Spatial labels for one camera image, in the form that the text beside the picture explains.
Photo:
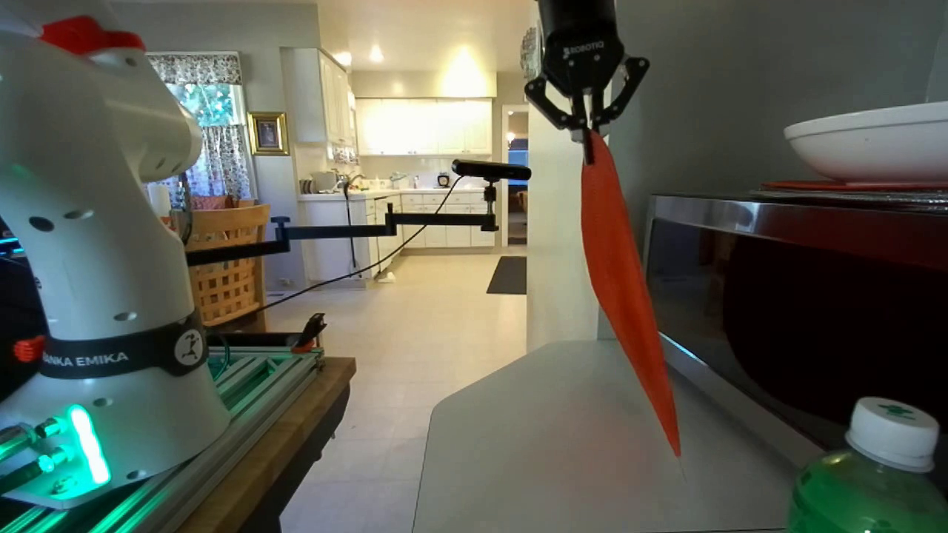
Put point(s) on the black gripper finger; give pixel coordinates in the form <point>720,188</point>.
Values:
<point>557,109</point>
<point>624,98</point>

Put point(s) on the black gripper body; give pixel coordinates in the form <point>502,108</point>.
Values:
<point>582,47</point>

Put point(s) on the round red woven mat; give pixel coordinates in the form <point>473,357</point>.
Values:
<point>624,284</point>
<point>849,183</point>

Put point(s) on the green bottle with white cap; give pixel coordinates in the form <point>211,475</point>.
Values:
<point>861,491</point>

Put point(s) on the dark door mat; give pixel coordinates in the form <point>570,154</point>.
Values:
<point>507,272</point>

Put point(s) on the stainless steel microwave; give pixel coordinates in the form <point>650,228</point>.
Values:
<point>788,315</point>

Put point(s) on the white kitchen base cabinets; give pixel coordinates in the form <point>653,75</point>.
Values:
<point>433,223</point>

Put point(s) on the white upper kitchen cabinet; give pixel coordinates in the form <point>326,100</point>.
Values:
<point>322,98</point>

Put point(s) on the white ceramic bowl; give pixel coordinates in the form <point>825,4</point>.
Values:
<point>879,143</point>

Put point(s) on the gold framed picture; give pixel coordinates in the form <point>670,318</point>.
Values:
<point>268,133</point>

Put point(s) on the red and black clamp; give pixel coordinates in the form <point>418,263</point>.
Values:
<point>313,333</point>

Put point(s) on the patterned window curtain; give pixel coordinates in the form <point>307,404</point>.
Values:
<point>224,108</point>

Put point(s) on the wooden lattice crate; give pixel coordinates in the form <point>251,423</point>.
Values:
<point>230,268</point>

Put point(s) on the wooden table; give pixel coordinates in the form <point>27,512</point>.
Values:
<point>286,434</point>

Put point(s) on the black bar camera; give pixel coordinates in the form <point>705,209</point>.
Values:
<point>489,169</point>

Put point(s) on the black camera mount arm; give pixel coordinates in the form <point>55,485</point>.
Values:
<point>335,232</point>

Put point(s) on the aluminium rail base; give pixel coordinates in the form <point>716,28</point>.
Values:
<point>253,380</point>

